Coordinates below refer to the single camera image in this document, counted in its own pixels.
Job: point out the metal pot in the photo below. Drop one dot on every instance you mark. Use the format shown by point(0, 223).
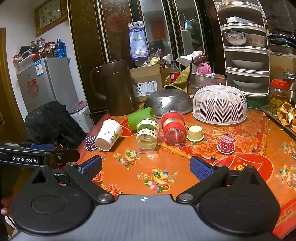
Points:
point(291, 85)

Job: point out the clear cup with red band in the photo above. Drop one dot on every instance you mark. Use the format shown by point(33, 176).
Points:
point(173, 127)

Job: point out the wall clock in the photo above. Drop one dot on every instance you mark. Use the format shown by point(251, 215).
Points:
point(49, 14)

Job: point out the tray of orange peels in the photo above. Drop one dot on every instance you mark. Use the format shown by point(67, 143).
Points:
point(285, 113)

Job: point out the floral ceramic bowl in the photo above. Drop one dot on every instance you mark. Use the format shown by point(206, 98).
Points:
point(235, 37)

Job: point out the dark wooden cabinet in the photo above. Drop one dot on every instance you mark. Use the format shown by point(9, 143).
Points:
point(85, 46)

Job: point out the soda bottle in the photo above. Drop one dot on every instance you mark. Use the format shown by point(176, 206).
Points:
point(175, 73)

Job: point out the orange patterned bowl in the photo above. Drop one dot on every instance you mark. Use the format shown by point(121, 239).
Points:
point(257, 40)

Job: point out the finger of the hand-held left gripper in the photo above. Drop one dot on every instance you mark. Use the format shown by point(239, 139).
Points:
point(42, 146)
point(67, 155)

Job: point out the plain cardboard box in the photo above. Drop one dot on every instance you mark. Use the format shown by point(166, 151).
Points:
point(281, 66)

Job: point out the purple polka dot baking cup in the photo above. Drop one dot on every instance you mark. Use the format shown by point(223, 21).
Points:
point(90, 142)

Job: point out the pink cloth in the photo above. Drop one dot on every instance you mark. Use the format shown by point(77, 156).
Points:
point(204, 69)

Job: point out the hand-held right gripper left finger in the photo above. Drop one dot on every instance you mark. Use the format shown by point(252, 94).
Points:
point(91, 166)

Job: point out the wooden door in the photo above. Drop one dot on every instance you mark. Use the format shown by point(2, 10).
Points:
point(9, 97)

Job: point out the small glass jar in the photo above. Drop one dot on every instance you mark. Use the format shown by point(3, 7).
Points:
point(41, 45)

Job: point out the grey tiered dish rack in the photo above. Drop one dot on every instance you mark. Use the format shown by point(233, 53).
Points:
point(245, 52)

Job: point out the silver refrigerator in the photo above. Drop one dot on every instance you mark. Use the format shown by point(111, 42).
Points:
point(46, 81)

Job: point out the glass jar with red lid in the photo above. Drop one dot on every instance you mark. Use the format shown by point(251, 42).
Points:
point(278, 97)

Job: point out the green cloth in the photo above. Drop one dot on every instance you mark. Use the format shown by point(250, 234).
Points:
point(182, 80)

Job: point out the blue printed plastic bag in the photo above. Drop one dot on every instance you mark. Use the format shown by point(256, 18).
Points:
point(138, 41)

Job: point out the orange floral tablecloth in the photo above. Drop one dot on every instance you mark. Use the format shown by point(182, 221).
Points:
point(161, 162)

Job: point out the blue water bottle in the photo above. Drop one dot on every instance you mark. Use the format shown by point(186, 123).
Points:
point(60, 48)

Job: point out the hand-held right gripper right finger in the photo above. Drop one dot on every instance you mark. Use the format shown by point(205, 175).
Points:
point(200, 167)

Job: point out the flat white box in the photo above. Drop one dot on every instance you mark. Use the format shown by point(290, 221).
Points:
point(238, 20)

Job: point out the metal basin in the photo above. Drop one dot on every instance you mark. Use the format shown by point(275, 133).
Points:
point(208, 81)

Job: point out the cardboard box with label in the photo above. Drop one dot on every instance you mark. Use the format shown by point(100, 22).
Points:
point(145, 81)

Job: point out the brown plastic pitcher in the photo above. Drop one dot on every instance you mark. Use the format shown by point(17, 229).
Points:
point(118, 88)

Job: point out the yellow snack bag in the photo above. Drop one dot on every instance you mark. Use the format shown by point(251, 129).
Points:
point(151, 61)

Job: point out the white mesh food cover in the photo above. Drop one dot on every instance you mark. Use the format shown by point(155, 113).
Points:
point(219, 104)

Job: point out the yellow paper baking cup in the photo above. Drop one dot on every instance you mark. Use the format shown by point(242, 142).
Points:
point(195, 133)

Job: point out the metal colander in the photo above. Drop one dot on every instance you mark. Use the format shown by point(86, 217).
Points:
point(168, 100)

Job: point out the person's left hand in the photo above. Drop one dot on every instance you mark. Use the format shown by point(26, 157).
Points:
point(4, 207)

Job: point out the white floral paper cup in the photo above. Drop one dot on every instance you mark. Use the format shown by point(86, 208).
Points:
point(107, 136)

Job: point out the red polka dot baking cup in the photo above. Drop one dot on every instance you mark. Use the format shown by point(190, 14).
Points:
point(226, 143)

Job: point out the clear cup with green band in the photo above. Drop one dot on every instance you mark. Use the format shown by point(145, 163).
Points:
point(148, 135)

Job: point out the black trash bag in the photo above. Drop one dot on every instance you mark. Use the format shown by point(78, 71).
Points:
point(50, 122)

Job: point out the green plastic cup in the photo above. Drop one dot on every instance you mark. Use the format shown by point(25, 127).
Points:
point(140, 117)

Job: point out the white plastic bag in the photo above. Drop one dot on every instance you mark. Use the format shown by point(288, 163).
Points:
point(185, 58)

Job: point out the white carton box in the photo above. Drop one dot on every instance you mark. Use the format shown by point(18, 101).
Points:
point(82, 118)

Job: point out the white plate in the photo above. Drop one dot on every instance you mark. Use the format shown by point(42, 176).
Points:
point(247, 83)
point(247, 63)

